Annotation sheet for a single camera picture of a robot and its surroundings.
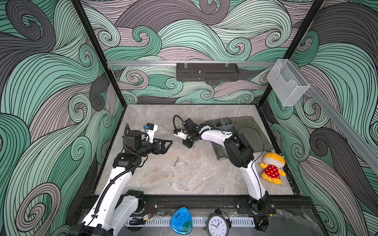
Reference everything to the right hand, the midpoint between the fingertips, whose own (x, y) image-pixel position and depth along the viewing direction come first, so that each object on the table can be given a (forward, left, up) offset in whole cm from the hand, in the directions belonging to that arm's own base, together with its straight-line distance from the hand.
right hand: (184, 142), depth 98 cm
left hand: (-11, +9, +22) cm, 26 cm away
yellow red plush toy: (-17, -51, +6) cm, 54 cm away
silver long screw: (-14, +5, -1) cm, 15 cm away
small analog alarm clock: (-45, -16, +3) cm, 48 cm away
